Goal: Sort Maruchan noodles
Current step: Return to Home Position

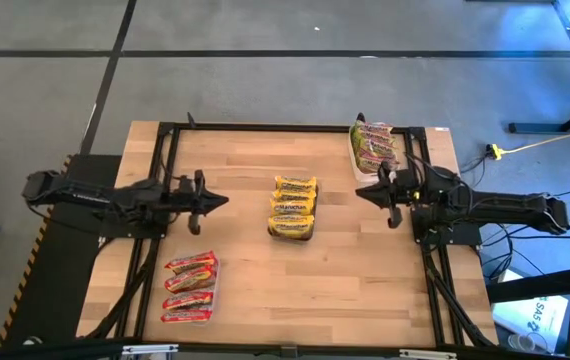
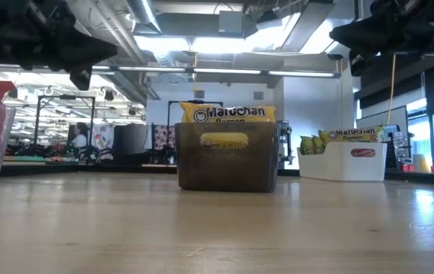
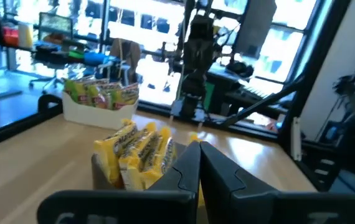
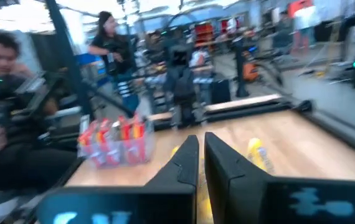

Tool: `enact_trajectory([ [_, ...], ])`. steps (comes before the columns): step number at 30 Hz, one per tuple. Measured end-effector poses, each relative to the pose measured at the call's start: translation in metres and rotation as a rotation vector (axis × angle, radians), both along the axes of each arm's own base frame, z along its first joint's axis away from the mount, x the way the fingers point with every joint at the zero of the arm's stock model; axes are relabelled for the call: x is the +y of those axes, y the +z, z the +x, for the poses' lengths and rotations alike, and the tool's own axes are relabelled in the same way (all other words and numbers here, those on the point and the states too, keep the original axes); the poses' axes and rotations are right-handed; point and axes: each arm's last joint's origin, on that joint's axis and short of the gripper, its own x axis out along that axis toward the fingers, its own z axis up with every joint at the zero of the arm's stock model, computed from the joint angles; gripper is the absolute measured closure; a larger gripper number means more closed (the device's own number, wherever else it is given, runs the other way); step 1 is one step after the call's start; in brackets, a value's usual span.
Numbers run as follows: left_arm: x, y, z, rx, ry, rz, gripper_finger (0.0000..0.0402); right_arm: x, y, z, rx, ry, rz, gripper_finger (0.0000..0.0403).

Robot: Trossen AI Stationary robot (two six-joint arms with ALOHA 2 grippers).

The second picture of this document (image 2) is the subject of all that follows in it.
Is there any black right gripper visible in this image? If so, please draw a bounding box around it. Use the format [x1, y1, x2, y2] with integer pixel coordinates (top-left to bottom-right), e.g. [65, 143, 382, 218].
[329, 0, 434, 77]

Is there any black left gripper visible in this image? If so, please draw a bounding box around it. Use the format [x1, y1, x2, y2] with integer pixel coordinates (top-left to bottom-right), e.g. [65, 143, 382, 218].
[11, 0, 119, 92]

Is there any white plastic bin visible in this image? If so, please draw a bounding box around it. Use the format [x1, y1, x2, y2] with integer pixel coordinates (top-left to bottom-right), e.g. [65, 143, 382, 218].
[296, 141, 388, 183]

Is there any yellow Maruchan ramen pack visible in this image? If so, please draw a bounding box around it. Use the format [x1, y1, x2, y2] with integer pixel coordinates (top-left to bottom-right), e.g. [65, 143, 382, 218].
[180, 100, 278, 149]

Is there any grey plastic bin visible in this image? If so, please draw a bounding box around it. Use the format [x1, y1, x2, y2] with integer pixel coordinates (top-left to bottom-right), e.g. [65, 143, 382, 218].
[174, 121, 280, 193]

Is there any patterned fabric panel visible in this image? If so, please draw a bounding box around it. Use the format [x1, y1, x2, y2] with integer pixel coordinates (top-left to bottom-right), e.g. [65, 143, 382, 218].
[151, 123, 177, 165]
[89, 123, 115, 161]

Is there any dark grey cabinet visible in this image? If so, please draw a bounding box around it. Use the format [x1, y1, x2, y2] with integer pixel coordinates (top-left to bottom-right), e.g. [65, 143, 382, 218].
[112, 123, 152, 167]

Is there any black equipment stand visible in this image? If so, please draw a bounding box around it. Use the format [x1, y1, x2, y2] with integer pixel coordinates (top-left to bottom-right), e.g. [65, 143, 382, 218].
[276, 120, 295, 167]

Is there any grey ceiling box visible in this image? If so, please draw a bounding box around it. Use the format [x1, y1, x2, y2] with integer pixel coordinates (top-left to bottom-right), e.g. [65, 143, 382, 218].
[219, 11, 245, 36]

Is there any long ceiling light bar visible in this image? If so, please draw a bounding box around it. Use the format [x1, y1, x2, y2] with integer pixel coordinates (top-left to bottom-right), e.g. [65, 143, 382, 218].
[91, 64, 342, 80]

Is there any silver rectangular ceiling duct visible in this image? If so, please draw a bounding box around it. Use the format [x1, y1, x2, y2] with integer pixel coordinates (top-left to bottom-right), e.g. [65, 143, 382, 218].
[281, 0, 378, 61]

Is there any silver spiral ceiling duct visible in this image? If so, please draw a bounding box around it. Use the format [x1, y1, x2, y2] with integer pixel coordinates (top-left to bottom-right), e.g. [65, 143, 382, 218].
[64, 0, 149, 106]

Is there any yellow power cable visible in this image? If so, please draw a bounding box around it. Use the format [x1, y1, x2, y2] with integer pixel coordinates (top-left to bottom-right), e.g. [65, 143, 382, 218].
[388, 53, 397, 126]

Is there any grey wall panel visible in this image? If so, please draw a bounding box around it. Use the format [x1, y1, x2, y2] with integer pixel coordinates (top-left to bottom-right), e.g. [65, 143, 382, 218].
[355, 106, 410, 132]

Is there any silver round ceiling duct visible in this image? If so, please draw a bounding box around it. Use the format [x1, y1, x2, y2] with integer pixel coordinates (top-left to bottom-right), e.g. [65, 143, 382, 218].
[125, 0, 163, 35]

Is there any black table frame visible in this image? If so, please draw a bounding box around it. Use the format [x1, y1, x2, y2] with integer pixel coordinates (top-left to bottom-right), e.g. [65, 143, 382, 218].
[0, 162, 434, 187]

